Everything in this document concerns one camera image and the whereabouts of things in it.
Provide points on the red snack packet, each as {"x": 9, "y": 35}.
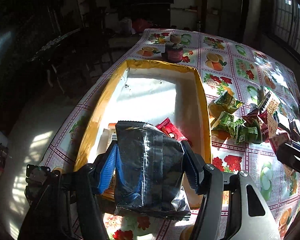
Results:
{"x": 258, "y": 120}
{"x": 167, "y": 127}

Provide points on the yellow cardboard box tray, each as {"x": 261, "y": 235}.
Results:
{"x": 154, "y": 92}

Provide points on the small red packet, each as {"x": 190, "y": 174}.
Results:
{"x": 279, "y": 139}

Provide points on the silver foil snack bag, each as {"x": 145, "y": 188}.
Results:
{"x": 149, "y": 172}

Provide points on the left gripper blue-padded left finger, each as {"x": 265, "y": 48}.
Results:
{"x": 105, "y": 166}

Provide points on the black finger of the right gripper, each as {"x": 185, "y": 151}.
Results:
{"x": 289, "y": 154}

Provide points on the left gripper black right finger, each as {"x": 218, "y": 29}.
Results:
{"x": 193, "y": 168}

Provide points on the small grey electric motor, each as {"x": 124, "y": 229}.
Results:
{"x": 36, "y": 176}

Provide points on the long orange cracker pack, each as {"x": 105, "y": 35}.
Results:
{"x": 109, "y": 193}

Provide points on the green tea snack packet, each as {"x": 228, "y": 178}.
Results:
{"x": 224, "y": 103}

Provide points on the dark jar with pink label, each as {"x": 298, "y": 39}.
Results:
{"x": 174, "y": 49}

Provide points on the red plastic bag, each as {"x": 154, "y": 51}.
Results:
{"x": 140, "y": 25}

